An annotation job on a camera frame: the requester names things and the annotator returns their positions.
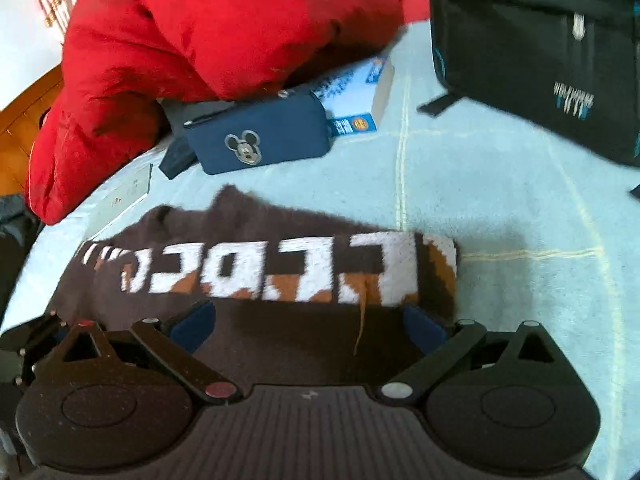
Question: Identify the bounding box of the navy pouch with cartoon badge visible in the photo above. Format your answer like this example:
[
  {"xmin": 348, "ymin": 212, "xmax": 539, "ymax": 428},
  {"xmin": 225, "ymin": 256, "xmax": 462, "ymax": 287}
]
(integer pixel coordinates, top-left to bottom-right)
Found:
[{"xmin": 182, "ymin": 87, "xmax": 332, "ymax": 177}]

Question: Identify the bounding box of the pale card on sheet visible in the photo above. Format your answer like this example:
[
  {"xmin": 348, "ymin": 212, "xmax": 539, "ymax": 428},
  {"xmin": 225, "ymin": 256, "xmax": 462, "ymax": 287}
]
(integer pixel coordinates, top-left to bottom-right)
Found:
[{"xmin": 86, "ymin": 162, "xmax": 154, "ymax": 241}]

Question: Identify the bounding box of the blue and white box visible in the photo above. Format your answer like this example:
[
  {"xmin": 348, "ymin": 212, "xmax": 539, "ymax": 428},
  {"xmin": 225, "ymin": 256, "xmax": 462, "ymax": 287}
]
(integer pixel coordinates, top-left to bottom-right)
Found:
[{"xmin": 309, "ymin": 55, "xmax": 396, "ymax": 137}]

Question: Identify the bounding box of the brown lettered sweater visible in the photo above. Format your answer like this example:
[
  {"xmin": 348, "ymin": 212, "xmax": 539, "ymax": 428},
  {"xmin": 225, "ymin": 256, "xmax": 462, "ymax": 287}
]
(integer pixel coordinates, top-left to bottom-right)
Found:
[{"xmin": 46, "ymin": 184, "xmax": 458, "ymax": 388}]

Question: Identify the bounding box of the black backpack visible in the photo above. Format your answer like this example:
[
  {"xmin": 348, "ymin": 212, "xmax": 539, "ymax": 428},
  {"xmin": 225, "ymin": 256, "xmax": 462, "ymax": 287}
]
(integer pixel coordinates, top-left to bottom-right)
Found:
[{"xmin": 416, "ymin": 0, "xmax": 640, "ymax": 167}]

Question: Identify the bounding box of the red down jacket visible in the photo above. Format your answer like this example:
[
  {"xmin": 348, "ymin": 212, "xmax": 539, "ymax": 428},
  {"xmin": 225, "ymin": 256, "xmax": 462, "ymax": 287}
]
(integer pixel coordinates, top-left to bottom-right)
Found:
[{"xmin": 25, "ymin": 0, "xmax": 432, "ymax": 226}]

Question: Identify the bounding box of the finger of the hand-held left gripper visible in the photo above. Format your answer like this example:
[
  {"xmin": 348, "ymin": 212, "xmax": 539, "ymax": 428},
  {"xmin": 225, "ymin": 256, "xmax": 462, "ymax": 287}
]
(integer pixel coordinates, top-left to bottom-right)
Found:
[{"xmin": 0, "ymin": 310, "xmax": 68, "ymax": 387}]

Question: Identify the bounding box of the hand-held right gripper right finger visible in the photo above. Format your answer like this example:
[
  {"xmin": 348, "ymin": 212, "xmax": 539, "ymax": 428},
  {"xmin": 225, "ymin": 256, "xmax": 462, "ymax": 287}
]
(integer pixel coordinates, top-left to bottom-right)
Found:
[{"xmin": 377, "ymin": 304, "xmax": 557, "ymax": 405}]

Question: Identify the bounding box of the dark garment under pouch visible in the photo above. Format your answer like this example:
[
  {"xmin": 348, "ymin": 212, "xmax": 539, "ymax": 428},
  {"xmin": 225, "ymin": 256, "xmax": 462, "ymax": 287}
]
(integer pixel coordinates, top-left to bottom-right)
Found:
[{"xmin": 159, "ymin": 100, "xmax": 237, "ymax": 181}]

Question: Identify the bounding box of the wooden bed frame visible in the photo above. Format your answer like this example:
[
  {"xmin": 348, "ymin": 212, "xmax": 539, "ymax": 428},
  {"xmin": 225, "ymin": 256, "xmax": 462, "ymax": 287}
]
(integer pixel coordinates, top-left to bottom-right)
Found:
[{"xmin": 0, "ymin": 64, "xmax": 67, "ymax": 197}]

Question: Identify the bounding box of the light blue bed sheet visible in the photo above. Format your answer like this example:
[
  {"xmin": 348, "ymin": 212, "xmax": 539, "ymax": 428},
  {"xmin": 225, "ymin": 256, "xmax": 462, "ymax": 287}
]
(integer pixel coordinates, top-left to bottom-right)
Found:
[{"xmin": 0, "ymin": 20, "xmax": 640, "ymax": 480}]

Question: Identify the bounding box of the dark grey cloth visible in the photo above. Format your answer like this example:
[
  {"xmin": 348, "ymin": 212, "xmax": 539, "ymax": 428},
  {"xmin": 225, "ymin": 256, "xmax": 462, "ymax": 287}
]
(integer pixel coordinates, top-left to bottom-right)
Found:
[{"xmin": 0, "ymin": 194, "xmax": 43, "ymax": 313}]

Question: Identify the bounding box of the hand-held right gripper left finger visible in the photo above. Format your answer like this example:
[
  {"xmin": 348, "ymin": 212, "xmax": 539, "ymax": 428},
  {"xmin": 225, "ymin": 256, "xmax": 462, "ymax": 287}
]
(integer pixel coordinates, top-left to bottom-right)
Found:
[{"xmin": 60, "ymin": 301, "xmax": 238, "ymax": 405}]

